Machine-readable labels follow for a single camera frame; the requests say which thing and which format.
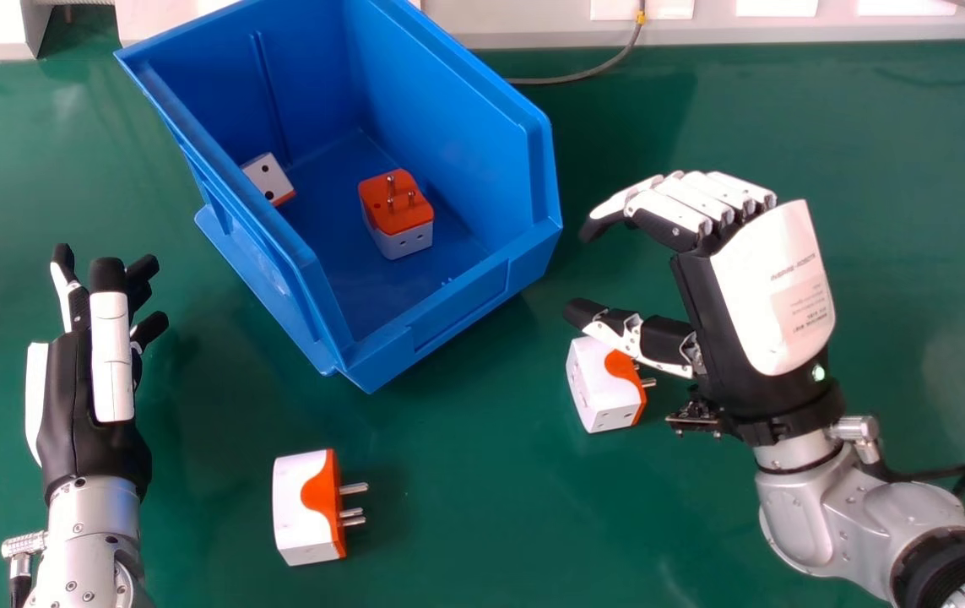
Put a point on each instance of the white socket strip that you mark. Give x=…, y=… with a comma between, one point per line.
x=642, y=8

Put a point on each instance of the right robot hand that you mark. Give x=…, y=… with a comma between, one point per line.
x=765, y=295

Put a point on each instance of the blue plastic bin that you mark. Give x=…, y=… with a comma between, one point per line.
x=347, y=186

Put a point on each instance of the white-and-orange plug adapter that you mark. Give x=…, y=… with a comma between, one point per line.
x=600, y=388
x=269, y=179
x=305, y=507
x=398, y=215

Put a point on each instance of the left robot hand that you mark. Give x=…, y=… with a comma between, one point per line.
x=85, y=422

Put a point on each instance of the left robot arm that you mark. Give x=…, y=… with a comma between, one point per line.
x=81, y=545

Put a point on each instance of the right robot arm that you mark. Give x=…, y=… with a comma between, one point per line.
x=879, y=523

